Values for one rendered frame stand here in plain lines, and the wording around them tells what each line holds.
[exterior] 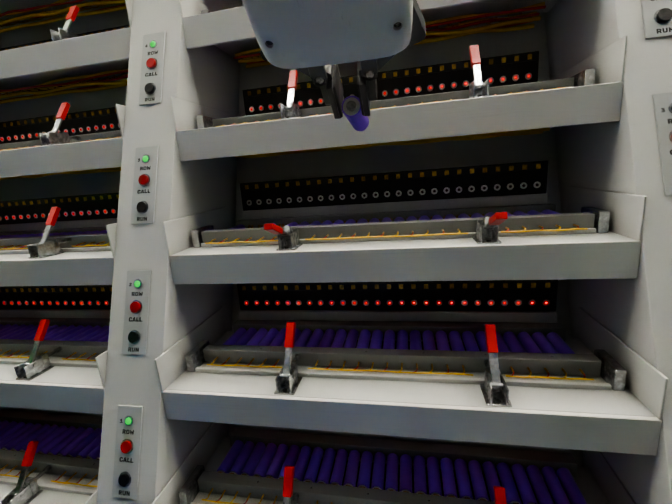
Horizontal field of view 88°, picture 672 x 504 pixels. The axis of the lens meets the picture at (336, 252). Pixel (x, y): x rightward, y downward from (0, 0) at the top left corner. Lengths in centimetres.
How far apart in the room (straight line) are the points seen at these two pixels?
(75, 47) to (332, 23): 64
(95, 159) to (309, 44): 52
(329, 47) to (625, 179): 41
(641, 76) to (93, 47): 82
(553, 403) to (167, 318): 52
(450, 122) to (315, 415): 42
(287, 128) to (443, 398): 42
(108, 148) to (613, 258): 73
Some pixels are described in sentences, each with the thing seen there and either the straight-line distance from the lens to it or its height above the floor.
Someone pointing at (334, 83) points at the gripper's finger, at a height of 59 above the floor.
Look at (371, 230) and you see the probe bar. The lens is 51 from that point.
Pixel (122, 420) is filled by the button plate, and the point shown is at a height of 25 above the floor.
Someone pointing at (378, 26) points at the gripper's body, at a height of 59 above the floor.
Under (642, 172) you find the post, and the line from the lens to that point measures 54.
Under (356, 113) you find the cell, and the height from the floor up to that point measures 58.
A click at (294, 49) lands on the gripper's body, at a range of 27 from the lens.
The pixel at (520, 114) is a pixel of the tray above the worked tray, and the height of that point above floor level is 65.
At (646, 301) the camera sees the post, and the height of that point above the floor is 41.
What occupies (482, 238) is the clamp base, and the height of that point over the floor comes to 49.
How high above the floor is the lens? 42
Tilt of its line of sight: 7 degrees up
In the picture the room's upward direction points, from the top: straight up
